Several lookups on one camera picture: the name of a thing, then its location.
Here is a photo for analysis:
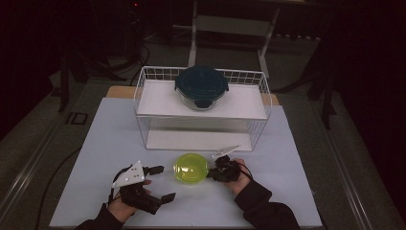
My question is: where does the white table cover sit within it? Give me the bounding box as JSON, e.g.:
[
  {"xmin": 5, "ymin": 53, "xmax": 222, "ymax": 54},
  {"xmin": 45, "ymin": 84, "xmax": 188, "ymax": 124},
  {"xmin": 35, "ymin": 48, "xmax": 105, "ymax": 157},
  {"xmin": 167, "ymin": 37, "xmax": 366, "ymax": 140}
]
[{"xmin": 49, "ymin": 97, "xmax": 324, "ymax": 228}]

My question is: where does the black square floor plate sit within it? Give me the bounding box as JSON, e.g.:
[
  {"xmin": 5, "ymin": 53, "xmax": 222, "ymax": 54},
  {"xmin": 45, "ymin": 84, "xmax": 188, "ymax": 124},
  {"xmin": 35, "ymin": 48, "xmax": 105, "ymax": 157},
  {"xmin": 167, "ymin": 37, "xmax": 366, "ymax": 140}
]
[{"xmin": 67, "ymin": 111, "xmax": 89, "ymax": 127}]

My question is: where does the black stand leg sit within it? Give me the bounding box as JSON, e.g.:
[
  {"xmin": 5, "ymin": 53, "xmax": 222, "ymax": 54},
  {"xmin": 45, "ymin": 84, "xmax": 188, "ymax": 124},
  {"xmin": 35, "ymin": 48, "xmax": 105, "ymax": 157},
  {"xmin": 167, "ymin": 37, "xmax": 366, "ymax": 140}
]
[
  {"xmin": 57, "ymin": 52, "xmax": 71, "ymax": 113},
  {"xmin": 320, "ymin": 71, "xmax": 338, "ymax": 130}
]

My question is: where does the white wire shelf rack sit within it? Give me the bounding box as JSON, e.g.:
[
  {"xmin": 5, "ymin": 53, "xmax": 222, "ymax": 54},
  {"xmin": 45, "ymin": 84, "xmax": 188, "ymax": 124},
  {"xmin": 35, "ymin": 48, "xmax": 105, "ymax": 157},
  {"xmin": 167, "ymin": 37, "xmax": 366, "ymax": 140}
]
[{"xmin": 133, "ymin": 65, "xmax": 273, "ymax": 152}]

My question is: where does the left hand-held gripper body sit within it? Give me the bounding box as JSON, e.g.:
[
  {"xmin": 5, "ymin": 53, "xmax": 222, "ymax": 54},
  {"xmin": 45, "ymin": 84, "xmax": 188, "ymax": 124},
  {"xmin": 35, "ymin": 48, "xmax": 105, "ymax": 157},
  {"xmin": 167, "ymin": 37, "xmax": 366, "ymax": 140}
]
[{"xmin": 109, "ymin": 160, "xmax": 165, "ymax": 216}]

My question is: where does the glass container with blue lid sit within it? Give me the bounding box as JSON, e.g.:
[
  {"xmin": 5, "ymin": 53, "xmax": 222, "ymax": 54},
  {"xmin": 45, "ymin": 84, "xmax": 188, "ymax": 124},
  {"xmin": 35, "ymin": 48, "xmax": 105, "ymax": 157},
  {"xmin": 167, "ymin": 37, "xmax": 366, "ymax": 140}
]
[{"xmin": 174, "ymin": 65, "xmax": 230, "ymax": 112}]

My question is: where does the metal floor rail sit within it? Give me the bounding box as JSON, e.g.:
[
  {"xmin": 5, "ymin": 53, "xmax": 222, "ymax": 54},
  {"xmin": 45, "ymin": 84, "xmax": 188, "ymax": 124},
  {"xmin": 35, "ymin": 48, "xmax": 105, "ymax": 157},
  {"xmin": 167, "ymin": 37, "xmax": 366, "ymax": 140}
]
[
  {"xmin": 314, "ymin": 100, "xmax": 376, "ymax": 230},
  {"xmin": 0, "ymin": 118, "xmax": 66, "ymax": 224}
]

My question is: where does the clear container with green lid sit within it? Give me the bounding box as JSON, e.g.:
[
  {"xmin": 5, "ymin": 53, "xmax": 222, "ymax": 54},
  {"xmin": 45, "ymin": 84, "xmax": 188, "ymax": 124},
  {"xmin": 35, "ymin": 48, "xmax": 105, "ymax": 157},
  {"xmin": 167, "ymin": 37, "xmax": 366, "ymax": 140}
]
[{"xmin": 172, "ymin": 152, "xmax": 210, "ymax": 185}]

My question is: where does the person's right hand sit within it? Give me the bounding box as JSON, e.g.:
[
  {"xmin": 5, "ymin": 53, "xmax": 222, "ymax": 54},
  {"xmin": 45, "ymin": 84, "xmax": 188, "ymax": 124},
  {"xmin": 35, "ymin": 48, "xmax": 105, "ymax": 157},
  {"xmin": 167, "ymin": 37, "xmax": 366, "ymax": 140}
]
[{"xmin": 229, "ymin": 158, "xmax": 254, "ymax": 196}]

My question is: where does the grey metal stand frame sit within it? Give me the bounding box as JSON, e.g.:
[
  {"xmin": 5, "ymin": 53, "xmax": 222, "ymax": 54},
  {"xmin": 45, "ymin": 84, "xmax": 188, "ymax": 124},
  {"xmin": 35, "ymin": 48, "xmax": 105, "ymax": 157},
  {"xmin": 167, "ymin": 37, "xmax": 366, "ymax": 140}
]
[{"xmin": 187, "ymin": 0, "xmax": 282, "ymax": 79}]

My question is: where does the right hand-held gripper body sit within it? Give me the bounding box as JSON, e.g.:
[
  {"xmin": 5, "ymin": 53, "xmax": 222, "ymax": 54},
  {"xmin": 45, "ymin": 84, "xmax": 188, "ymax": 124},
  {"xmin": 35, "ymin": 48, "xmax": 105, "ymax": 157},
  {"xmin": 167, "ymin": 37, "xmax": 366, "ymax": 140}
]
[{"xmin": 210, "ymin": 145, "xmax": 241, "ymax": 183}]

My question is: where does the person's left hand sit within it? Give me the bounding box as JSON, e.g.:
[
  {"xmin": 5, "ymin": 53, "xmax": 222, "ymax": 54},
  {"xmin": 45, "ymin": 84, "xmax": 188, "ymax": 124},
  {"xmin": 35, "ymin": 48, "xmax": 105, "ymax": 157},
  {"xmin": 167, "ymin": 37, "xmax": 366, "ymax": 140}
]
[{"xmin": 107, "ymin": 179, "xmax": 153, "ymax": 223}]

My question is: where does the black floor cable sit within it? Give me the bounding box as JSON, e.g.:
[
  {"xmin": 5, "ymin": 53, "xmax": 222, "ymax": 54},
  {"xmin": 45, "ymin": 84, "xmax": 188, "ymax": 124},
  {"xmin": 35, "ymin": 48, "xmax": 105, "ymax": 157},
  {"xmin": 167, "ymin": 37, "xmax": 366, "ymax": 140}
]
[{"xmin": 34, "ymin": 146, "xmax": 83, "ymax": 230}]

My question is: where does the bundle of black cables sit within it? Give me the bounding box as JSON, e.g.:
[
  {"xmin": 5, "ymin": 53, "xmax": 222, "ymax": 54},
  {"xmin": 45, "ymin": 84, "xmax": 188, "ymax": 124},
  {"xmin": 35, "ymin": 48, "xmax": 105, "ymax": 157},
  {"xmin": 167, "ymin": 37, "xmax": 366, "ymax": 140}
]
[{"xmin": 84, "ymin": 39, "xmax": 151, "ymax": 85}]

